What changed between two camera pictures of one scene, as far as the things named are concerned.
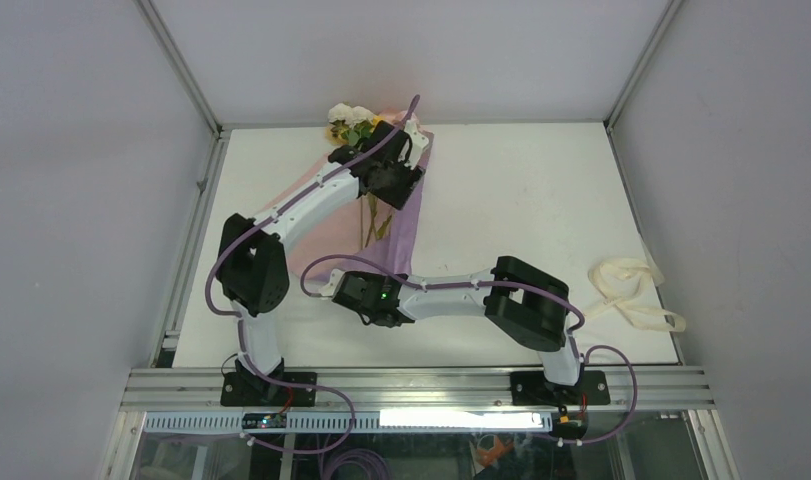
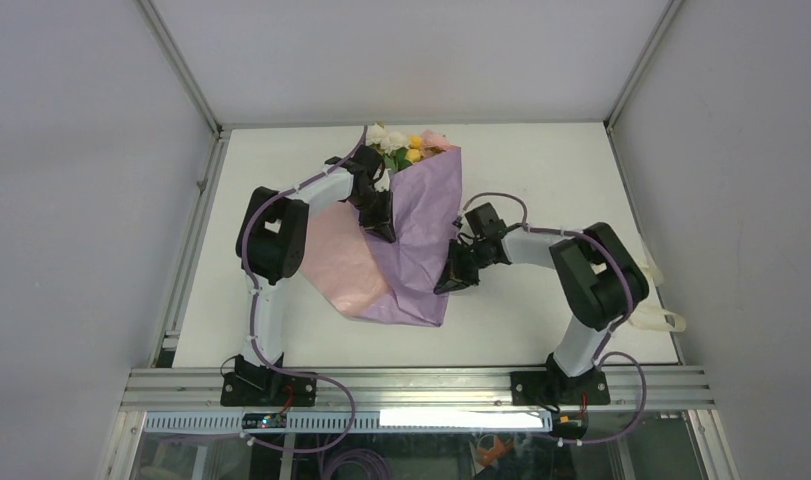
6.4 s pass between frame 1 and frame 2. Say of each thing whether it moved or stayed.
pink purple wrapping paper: moved
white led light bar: stayed
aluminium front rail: stayed
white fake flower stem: moved
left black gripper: moved
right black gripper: moved
